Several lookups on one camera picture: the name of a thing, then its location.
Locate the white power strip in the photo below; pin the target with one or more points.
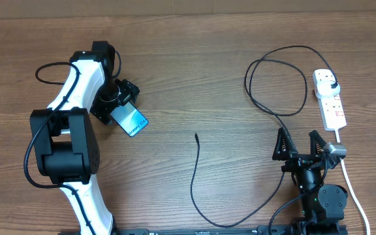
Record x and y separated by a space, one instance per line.
331 108

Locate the white charger plug adapter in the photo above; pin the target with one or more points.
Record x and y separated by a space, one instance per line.
324 89

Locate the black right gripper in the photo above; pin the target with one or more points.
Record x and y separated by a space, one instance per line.
296 160

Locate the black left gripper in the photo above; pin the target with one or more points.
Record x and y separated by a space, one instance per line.
126 89

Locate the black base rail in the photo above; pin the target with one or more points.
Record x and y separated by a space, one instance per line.
260 230

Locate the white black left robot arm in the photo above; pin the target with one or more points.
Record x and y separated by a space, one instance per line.
63 138

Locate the blue Galaxy smartphone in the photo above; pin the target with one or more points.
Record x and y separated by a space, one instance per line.
129 118

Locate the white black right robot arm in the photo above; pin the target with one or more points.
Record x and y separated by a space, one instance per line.
322 204

